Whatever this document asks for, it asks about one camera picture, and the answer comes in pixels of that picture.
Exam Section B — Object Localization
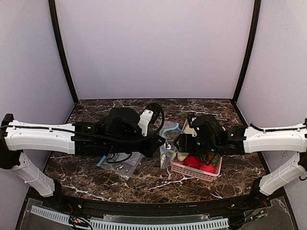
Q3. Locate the black frame post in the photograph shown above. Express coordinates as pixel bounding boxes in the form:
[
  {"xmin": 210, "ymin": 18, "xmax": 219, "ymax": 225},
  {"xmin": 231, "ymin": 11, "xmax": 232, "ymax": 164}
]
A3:
[
  {"xmin": 48, "ymin": 0, "xmax": 79, "ymax": 104},
  {"xmin": 232, "ymin": 0, "xmax": 261, "ymax": 104}
]

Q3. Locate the orange carrot toy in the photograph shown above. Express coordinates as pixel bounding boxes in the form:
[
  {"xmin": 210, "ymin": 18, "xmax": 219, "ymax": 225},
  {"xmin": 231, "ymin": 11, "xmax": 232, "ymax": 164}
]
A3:
[{"xmin": 206, "ymin": 153, "xmax": 213, "ymax": 161}]

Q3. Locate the pink red fruit toy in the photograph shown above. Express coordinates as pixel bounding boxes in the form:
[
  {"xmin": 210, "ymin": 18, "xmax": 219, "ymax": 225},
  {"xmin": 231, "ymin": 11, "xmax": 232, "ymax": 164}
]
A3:
[{"xmin": 200, "ymin": 163, "xmax": 215, "ymax": 173}]

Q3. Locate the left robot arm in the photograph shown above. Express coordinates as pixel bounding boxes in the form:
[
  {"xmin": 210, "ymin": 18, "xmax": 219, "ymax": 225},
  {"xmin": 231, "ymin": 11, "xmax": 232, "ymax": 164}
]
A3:
[{"xmin": 0, "ymin": 103, "xmax": 165, "ymax": 199}]

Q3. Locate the black frame post left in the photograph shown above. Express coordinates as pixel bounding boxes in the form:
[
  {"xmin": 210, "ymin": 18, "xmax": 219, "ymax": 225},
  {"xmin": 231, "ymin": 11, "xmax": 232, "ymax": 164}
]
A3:
[{"xmin": 48, "ymin": 0, "xmax": 79, "ymax": 104}]

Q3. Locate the clear zip bag blue zipper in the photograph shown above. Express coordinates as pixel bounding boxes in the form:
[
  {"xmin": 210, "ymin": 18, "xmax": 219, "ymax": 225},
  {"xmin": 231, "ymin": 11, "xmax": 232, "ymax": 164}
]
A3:
[{"xmin": 159, "ymin": 121, "xmax": 184, "ymax": 169}]

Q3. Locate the black frame post right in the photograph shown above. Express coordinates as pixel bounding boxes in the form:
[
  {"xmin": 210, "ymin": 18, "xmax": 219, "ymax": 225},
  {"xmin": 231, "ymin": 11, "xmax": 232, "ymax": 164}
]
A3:
[{"xmin": 232, "ymin": 0, "xmax": 261, "ymax": 104}]

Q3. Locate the white slotted cable duct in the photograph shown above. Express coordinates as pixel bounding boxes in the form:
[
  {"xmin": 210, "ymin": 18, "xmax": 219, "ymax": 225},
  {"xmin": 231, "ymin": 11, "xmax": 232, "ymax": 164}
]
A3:
[{"xmin": 31, "ymin": 206, "xmax": 229, "ymax": 230}]

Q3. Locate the red apple toy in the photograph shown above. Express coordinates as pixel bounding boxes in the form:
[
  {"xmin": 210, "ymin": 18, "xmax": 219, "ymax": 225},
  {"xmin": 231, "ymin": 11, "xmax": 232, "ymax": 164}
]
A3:
[{"xmin": 184, "ymin": 156, "xmax": 201, "ymax": 169}]

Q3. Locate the white radish toy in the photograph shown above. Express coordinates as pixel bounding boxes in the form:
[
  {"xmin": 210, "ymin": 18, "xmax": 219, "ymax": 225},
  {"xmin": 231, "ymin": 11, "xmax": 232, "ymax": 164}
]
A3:
[{"xmin": 177, "ymin": 125, "xmax": 195, "ymax": 162}]

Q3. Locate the green leaf sprig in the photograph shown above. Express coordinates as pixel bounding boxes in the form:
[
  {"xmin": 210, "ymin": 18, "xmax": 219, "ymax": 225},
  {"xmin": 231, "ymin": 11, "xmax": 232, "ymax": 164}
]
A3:
[{"xmin": 178, "ymin": 113, "xmax": 190, "ymax": 119}]

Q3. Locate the pink plastic basket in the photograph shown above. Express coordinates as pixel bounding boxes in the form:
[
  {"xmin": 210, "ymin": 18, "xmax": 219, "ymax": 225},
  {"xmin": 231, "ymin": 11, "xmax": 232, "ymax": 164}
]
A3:
[{"xmin": 170, "ymin": 118, "xmax": 226, "ymax": 184}]

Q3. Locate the black front rail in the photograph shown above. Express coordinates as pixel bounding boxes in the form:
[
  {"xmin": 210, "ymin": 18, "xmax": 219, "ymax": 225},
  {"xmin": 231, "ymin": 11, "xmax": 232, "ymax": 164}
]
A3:
[{"xmin": 63, "ymin": 195, "xmax": 251, "ymax": 217}]

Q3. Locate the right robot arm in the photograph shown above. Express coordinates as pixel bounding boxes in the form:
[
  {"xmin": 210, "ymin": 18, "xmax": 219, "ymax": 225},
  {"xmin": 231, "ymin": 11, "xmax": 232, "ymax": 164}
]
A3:
[{"xmin": 174, "ymin": 115, "xmax": 307, "ymax": 197}]

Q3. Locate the green grapes toy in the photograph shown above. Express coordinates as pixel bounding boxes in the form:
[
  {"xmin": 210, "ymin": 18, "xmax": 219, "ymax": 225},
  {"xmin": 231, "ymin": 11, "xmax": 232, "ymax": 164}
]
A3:
[{"xmin": 208, "ymin": 153, "xmax": 220, "ymax": 167}]

